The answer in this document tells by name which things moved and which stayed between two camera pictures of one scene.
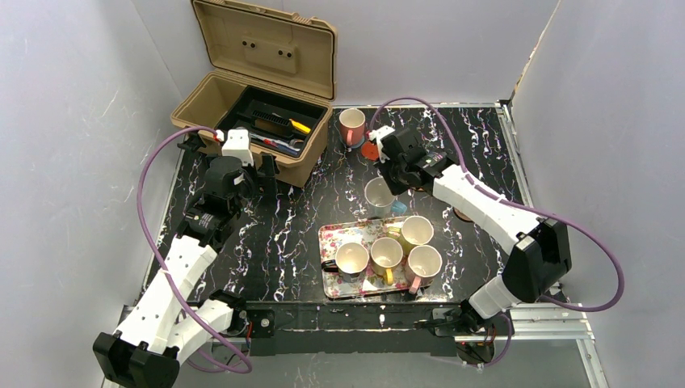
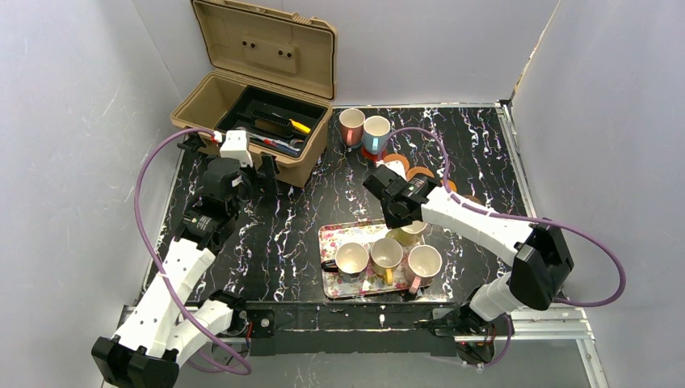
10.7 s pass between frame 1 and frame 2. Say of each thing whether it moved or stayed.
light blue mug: moved
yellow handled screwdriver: stayed
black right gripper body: moved
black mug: stayed
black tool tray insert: stayed
